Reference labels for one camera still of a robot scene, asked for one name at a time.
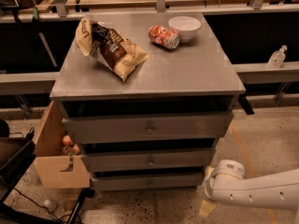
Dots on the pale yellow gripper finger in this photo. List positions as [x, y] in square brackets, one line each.
[206, 208]

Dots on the grey bottom drawer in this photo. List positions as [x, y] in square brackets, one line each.
[163, 181]

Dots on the grey drawer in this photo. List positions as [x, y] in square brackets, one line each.
[150, 159]
[133, 128]
[163, 181]

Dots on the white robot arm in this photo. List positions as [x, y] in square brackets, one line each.
[275, 191]

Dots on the grey middle drawer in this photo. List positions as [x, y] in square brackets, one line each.
[150, 159]

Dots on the grey drawer cabinet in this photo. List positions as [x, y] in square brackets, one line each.
[196, 77]

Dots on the grey top drawer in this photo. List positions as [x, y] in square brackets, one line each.
[133, 128]

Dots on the clear sanitizer bottle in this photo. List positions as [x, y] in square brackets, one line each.
[277, 58]

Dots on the red apple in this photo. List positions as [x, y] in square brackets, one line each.
[67, 141]
[76, 149]

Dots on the white bowl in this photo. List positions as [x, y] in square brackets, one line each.
[187, 27]

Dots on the orange soda can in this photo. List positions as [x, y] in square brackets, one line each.
[164, 37]

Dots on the wooden side box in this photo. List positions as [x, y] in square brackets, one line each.
[56, 170]

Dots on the yellow brown chip bag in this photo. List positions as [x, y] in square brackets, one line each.
[107, 46]

